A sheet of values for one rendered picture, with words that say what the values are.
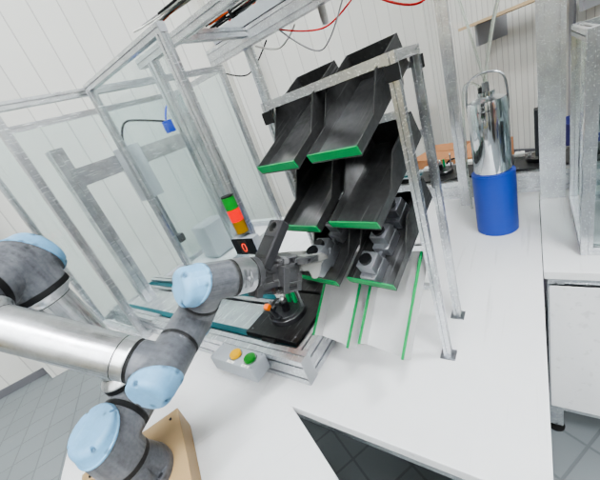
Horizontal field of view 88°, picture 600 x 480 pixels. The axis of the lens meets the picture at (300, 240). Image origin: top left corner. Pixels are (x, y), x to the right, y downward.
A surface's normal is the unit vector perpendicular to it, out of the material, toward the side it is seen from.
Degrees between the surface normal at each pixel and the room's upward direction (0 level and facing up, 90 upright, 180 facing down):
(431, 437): 0
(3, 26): 90
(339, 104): 90
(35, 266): 89
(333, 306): 45
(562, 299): 90
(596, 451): 0
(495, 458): 0
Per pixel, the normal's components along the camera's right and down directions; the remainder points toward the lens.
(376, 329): -0.68, -0.25
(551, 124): -0.51, 0.51
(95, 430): -0.34, -0.75
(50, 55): 0.46, 0.21
